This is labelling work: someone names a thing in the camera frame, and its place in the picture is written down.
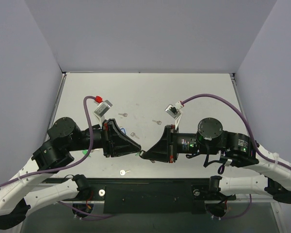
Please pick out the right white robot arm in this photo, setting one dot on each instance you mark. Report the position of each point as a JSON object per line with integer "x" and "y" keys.
{"x": 242, "y": 169}

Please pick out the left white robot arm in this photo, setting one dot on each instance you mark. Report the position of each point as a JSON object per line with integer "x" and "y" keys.
{"x": 18, "y": 200}

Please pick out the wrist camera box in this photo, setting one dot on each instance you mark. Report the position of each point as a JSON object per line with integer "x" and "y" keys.
{"x": 101, "y": 110}
{"x": 174, "y": 110}

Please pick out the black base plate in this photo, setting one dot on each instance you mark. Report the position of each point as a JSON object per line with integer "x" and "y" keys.
{"x": 149, "y": 195}

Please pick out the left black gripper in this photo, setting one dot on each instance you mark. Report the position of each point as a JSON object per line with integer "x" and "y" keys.
{"x": 105, "y": 140}

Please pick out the green tag left key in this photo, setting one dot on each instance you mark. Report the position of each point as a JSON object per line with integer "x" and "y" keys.
{"x": 91, "y": 151}

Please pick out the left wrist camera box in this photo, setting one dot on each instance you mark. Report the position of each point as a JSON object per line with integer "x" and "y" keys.
{"x": 101, "y": 110}

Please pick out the silver key centre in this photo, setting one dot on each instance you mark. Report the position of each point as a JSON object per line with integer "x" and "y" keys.
{"x": 134, "y": 135}

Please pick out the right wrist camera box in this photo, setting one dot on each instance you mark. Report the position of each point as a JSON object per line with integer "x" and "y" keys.
{"x": 174, "y": 110}

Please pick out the blue tag bunch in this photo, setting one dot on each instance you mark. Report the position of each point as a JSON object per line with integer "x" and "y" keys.
{"x": 123, "y": 130}

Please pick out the white head key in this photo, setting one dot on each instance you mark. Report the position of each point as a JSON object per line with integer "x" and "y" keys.
{"x": 123, "y": 172}

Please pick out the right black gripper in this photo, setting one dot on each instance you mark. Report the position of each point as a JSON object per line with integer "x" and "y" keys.
{"x": 173, "y": 143}

